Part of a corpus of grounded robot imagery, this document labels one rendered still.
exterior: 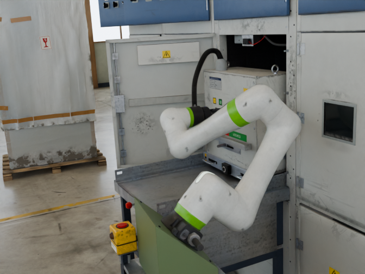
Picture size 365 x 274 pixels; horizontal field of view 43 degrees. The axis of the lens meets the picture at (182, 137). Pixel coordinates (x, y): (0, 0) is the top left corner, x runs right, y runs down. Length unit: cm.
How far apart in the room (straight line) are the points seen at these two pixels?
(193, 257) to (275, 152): 52
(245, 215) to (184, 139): 44
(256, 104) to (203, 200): 41
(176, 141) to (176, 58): 78
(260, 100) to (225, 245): 77
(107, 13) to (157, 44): 116
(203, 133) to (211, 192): 35
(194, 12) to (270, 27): 63
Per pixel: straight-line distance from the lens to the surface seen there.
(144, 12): 296
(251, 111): 175
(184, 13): 278
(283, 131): 181
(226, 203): 165
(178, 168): 259
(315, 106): 202
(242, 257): 228
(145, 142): 271
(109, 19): 369
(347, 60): 187
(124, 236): 179
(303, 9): 204
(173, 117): 199
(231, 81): 230
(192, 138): 191
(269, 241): 234
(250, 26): 238
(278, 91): 221
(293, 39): 213
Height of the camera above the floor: 164
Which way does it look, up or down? 14 degrees down
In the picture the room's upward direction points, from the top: 3 degrees counter-clockwise
